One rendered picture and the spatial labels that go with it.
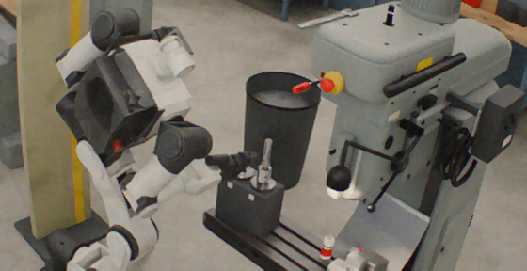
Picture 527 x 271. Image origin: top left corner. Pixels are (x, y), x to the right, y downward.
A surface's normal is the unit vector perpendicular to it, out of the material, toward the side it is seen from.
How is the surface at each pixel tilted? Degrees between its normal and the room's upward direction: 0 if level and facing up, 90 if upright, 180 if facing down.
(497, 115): 90
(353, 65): 90
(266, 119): 94
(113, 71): 34
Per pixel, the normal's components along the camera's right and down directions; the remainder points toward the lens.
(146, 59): 0.58, -0.51
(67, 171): 0.71, 0.42
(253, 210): -0.61, 0.33
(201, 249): 0.11, -0.86
